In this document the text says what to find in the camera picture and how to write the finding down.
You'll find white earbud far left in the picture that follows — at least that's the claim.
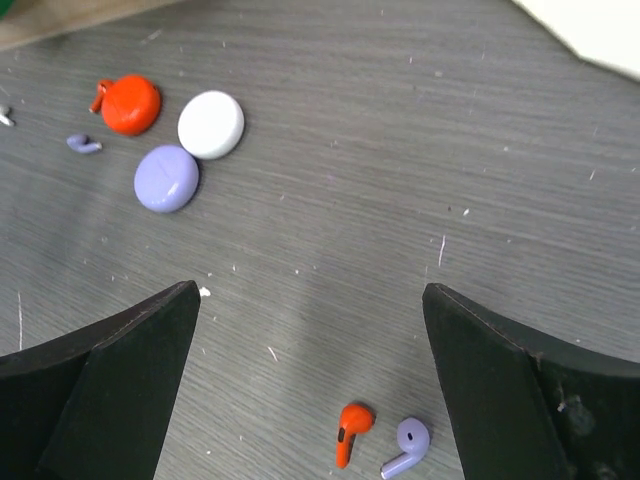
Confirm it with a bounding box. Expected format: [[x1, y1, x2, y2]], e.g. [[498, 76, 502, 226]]
[[0, 105, 15, 127]]

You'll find white earbud case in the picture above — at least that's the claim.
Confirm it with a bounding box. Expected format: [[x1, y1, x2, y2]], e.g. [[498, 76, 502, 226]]
[[177, 90, 245, 160]]

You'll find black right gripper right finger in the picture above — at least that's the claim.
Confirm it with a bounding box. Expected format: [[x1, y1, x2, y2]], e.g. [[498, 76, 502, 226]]
[[422, 283, 639, 479]]

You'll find cream satin cloth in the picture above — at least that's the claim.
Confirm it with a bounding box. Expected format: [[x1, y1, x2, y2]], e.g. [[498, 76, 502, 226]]
[[514, 0, 639, 81]]

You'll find lilac earbud case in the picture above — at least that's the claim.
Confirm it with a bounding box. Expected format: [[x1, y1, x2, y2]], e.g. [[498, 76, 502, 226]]
[[134, 145, 200, 213]]

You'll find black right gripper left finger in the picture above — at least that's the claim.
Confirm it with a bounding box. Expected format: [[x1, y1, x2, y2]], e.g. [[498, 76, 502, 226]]
[[1, 280, 201, 479]]

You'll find wooden clothes rack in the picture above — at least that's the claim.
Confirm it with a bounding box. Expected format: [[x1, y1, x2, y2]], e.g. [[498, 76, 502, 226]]
[[1, 0, 173, 51]]

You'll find orange earbud near case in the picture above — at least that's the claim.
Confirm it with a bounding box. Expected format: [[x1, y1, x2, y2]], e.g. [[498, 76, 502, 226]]
[[89, 79, 113, 113]]

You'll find lilac earbud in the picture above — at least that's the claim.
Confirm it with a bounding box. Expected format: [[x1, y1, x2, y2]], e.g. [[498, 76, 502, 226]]
[[380, 417, 431, 479], [66, 134, 102, 155]]

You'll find lilac earbud front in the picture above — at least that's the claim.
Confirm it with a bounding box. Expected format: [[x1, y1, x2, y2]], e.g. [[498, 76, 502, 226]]
[[380, 417, 431, 479]]

